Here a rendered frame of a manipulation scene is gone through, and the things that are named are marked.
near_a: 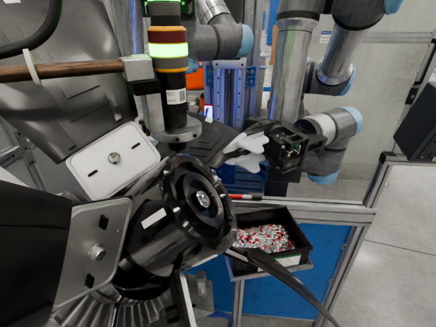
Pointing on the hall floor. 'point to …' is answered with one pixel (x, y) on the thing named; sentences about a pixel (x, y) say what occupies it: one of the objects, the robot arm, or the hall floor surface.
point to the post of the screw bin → (237, 302)
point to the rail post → (355, 242)
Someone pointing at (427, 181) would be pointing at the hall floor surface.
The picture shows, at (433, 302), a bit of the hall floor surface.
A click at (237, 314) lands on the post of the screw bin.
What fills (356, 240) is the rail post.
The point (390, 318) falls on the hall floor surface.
